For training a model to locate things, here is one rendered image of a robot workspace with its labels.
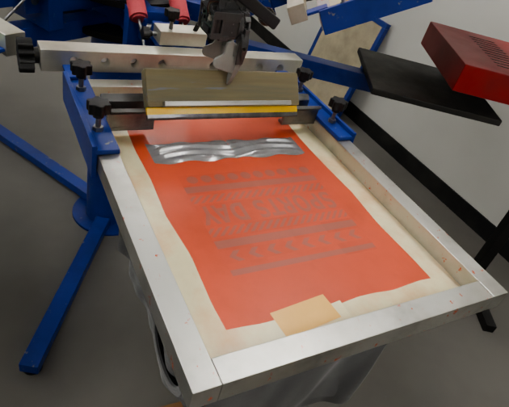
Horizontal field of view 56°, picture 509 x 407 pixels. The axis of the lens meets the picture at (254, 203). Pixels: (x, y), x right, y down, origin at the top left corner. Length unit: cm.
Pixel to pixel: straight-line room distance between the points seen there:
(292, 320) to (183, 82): 53
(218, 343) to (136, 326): 121
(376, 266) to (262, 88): 46
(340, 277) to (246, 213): 21
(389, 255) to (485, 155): 214
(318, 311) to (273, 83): 55
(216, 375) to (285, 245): 31
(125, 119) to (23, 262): 119
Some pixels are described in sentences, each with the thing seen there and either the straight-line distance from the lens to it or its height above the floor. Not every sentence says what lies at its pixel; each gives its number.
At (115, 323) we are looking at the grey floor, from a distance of 188.
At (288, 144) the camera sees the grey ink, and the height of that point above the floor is 96.
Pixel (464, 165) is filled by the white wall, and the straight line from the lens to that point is 310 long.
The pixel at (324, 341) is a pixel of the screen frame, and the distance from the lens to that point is 68.
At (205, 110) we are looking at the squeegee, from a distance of 102.
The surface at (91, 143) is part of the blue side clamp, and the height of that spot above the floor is 101.
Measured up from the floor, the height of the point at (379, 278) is 96.
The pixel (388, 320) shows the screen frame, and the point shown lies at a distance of 75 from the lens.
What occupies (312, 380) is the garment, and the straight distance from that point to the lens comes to 100.
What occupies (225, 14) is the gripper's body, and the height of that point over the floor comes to 123.
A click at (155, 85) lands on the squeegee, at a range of 98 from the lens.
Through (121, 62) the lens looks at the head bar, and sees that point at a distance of 120.
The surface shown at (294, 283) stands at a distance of 78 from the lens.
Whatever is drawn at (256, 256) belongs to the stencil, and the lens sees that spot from 80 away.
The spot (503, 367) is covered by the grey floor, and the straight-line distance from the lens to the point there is 239.
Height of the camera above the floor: 150
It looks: 36 degrees down
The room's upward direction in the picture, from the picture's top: 17 degrees clockwise
